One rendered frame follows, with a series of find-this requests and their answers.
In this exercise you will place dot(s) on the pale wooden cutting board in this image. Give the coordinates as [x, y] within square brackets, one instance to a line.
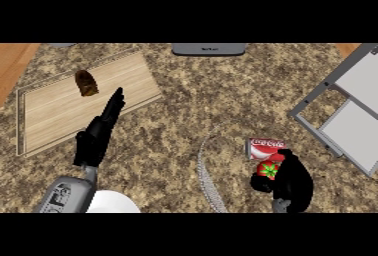
[82, 100]

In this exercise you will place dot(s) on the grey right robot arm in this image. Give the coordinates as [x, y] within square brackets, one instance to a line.
[281, 205]

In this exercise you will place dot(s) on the grey tiered shelf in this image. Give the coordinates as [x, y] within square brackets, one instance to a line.
[343, 110]

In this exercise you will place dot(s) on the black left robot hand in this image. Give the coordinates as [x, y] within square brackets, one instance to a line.
[101, 128]

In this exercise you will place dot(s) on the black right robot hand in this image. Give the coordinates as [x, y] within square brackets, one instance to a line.
[294, 181]

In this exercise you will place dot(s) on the red and white can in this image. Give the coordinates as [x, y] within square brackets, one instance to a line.
[265, 149]

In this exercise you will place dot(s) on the grey rounded object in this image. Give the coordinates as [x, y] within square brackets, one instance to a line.
[62, 44]

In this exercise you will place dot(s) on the grey appliance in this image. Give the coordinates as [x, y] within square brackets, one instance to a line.
[209, 49]

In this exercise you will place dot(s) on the white rounded object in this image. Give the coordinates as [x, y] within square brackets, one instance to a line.
[113, 202]

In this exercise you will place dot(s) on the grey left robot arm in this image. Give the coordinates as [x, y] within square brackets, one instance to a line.
[68, 193]

